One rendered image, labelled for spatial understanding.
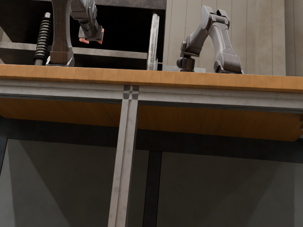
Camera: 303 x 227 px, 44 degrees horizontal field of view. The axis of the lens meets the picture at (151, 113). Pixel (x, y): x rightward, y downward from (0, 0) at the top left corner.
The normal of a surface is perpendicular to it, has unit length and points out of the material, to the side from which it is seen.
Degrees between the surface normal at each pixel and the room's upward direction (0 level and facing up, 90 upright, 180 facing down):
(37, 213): 90
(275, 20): 90
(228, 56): 64
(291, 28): 90
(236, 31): 90
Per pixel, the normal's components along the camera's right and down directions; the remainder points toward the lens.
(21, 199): 0.00, -0.30
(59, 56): -0.12, 0.20
